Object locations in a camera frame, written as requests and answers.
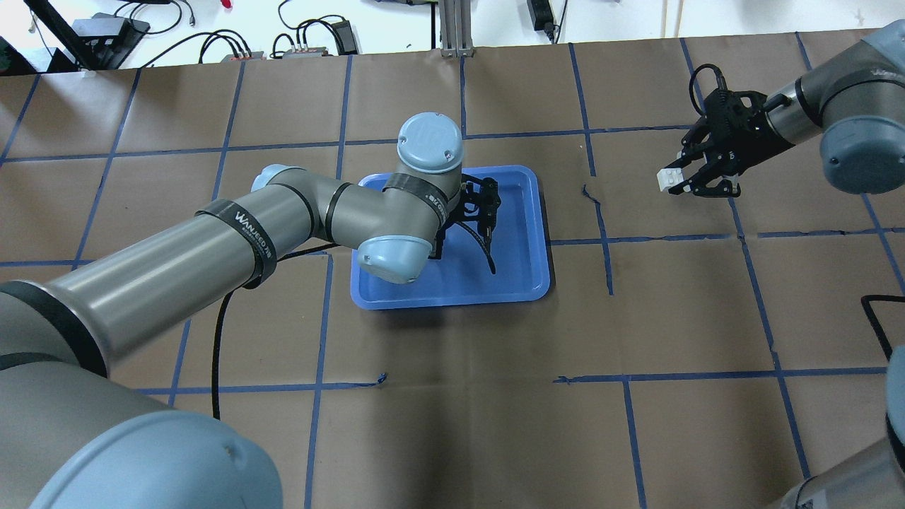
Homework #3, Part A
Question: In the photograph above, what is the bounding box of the white block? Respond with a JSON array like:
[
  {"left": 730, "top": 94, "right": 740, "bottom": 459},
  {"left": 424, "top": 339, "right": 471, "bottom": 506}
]
[{"left": 656, "top": 167, "right": 685, "bottom": 193}]

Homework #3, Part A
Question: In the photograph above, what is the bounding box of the brown paper table cover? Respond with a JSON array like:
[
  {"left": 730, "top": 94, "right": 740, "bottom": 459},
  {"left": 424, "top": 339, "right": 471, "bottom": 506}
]
[{"left": 2, "top": 31, "right": 903, "bottom": 508}]

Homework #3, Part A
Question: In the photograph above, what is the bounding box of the black power adapter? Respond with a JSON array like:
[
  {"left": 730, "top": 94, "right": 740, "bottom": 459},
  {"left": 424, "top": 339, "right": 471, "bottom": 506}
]
[{"left": 526, "top": 0, "right": 556, "bottom": 35}]

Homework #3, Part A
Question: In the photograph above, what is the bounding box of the aluminium frame post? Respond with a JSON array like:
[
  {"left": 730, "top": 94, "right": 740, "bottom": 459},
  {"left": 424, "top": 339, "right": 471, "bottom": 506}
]
[{"left": 437, "top": 0, "right": 474, "bottom": 58}]

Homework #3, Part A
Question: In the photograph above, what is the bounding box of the black camera cable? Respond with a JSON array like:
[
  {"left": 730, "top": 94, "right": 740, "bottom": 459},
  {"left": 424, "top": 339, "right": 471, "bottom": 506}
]
[{"left": 211, "top": 221, "right": 497, "bottom": 421}]

